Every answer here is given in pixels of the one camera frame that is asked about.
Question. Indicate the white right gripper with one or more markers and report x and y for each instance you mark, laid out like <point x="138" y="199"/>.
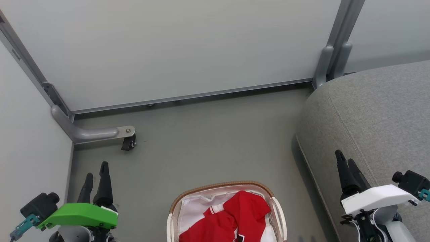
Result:
<point x="376" y="198"/>

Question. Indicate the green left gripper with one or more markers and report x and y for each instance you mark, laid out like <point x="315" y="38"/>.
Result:
<point x="80" y="215"/>

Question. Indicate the red and white jersey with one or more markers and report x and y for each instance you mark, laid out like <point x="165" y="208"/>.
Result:
<point x="242" y="215"/>

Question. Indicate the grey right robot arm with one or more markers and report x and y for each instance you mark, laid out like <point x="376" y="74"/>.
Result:
<point x="386" y="225"/>

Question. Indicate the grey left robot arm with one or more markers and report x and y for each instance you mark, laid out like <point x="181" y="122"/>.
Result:
<point x="75" y="235"/>

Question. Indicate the grey fabric sofa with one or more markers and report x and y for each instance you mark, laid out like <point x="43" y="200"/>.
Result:
<point x="369" y="117"/>

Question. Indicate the grey partition foot with plate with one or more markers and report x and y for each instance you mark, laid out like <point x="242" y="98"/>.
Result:
<point x="87" y="133"/>

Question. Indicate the black caster wheel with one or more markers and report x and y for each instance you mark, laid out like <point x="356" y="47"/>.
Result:
<point x="128" y="143"/>

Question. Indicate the white laundry basket brown rim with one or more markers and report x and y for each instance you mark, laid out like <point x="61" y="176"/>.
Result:
<point x="278" y="215"/>

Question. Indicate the white basket liner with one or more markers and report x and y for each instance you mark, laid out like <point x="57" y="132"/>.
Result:
<point x="195" y="208"/>

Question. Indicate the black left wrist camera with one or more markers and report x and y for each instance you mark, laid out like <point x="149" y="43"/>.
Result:
<point x="39" y="205"/>

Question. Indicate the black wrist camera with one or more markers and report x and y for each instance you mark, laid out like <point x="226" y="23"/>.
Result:
<point x="411" y="183"/>
<point x="39" y="205"/>

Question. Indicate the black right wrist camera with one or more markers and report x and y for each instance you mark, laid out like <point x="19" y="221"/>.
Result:
<point x="411" y="183"/>

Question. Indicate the dark grey hinge bracket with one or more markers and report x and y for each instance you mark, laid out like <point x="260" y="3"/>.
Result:
<point x="55" y="97"/>

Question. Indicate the grey partition bottom rail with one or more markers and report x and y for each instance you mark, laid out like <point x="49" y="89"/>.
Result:
<point x="201" y="95"/>

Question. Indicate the grey partition corner post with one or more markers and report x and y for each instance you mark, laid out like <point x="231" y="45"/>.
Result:
<point x="20" y="52"/>

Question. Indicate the grey partition post with feet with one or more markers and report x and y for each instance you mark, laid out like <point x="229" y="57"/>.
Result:
<point x="346" y="20"/>

